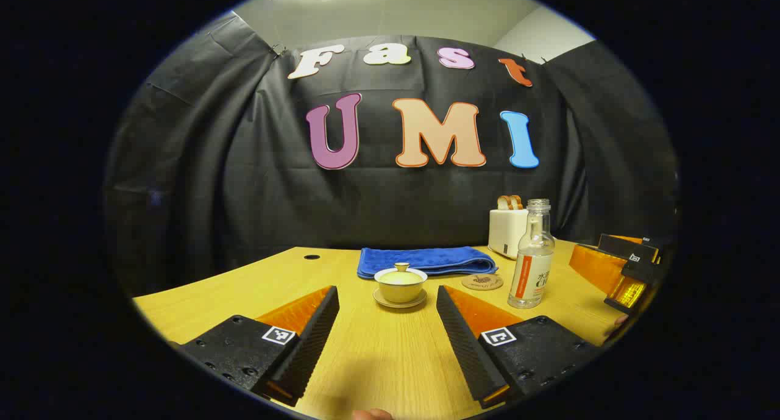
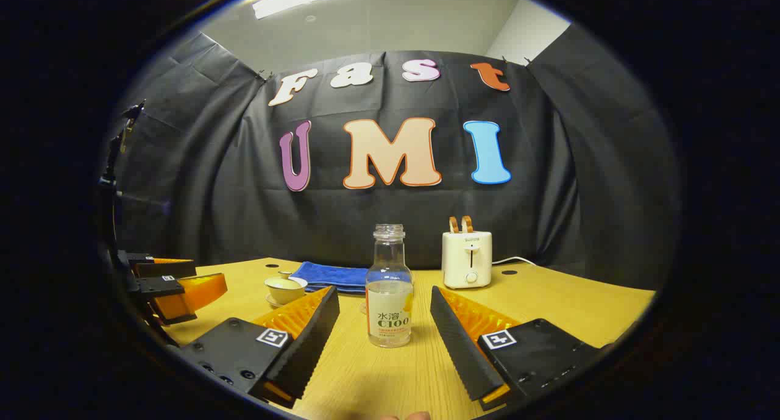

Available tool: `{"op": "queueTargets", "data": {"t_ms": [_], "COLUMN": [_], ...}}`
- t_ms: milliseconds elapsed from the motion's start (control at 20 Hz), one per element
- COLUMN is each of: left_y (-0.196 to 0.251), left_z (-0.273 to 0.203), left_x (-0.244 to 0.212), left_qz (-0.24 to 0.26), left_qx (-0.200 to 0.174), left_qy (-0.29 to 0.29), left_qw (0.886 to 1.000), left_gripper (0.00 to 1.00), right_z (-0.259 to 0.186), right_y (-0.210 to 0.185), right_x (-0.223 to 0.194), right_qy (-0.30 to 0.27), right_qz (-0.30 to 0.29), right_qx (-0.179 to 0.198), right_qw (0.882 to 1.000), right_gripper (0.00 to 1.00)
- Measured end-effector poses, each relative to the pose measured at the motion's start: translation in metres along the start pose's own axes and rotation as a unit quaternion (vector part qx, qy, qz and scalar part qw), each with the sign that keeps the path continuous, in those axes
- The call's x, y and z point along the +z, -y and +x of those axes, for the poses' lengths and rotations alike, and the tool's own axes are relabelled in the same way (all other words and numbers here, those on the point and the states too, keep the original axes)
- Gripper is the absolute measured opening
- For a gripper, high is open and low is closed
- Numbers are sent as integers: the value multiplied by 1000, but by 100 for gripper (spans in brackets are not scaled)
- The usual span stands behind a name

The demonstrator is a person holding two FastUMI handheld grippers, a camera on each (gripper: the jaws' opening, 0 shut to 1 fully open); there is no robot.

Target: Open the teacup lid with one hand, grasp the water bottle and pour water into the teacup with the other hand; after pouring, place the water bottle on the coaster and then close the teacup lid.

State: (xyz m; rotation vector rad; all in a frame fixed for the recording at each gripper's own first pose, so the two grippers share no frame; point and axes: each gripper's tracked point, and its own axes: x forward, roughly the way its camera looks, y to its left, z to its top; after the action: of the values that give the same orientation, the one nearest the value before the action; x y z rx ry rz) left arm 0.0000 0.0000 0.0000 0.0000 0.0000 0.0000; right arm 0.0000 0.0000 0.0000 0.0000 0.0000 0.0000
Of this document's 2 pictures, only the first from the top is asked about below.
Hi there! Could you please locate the yellow teacup lid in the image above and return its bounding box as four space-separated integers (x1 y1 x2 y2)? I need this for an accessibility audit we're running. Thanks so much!
377 262 426 285

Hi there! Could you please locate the white toaster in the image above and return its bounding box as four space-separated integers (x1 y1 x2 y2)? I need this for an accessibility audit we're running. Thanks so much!
488 208 530 260

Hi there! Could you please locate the round cork coaster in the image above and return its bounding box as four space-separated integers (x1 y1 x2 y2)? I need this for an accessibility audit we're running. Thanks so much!
461 274 504 291

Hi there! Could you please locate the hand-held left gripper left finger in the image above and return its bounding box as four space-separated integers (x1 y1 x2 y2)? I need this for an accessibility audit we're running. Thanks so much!
168 285 340 407

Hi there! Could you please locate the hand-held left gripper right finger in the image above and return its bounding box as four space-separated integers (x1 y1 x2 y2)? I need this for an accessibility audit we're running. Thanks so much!
436 285 604 408

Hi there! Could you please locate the yellow teacup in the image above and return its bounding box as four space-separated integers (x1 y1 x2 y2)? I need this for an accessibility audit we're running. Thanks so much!
374 272 428 304

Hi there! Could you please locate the blue towel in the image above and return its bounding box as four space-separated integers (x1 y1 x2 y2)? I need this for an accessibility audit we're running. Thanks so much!
356 246 498 280

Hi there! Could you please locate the cream saucer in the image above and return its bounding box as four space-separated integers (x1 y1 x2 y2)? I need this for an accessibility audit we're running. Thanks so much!
372 287 428 310

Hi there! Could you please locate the clear water bottle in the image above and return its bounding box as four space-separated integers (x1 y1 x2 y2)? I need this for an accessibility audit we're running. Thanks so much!
508 199 556 310

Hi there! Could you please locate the black backdrop cloth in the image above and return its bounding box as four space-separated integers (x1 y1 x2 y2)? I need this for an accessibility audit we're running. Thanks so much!
104 10 680 296

